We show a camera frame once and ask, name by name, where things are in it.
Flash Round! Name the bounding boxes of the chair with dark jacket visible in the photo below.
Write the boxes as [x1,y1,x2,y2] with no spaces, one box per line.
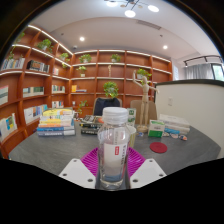
[92,97,123,117]

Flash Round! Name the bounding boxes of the flat round red coaster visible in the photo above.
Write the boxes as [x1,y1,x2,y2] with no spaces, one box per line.
[149,141,169,154]

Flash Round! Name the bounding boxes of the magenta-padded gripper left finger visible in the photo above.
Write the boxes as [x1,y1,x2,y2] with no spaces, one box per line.
[58,147,101,190]

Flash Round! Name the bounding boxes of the upright green white carton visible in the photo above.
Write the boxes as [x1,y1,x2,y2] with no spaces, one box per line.
[126,107,137,128]

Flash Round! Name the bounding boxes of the stack of colourful books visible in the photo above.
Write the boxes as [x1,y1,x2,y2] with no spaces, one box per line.
[36,108,77,138]

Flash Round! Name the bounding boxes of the grey curtain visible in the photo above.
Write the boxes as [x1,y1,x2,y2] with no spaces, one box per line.
[184,63,214,80]

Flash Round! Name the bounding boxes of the ceiling lamp with round bulbs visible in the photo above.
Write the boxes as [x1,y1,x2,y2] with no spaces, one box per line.
[104,0,160,18]

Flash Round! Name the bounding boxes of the green white box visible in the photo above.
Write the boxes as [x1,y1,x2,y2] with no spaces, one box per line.
[147,119,166,139]

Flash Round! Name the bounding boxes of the clear plastic water bottle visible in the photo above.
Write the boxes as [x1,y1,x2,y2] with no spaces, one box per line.
[97,106,132,192]

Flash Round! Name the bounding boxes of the ceiling air vent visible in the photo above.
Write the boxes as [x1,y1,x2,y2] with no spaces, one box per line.
[135,19,163,31]

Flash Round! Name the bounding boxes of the wooden shelf unit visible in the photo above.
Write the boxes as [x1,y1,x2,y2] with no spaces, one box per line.
[0,23,174,159]

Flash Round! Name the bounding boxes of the window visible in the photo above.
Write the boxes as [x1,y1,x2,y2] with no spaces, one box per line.
[211,63,224,82]

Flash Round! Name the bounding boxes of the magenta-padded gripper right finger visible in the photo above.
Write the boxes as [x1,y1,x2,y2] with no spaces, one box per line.
[126,147,168,190]

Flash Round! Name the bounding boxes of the wooden artist mannequin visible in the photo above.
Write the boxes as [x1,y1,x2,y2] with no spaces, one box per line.
[131,69,160,134]

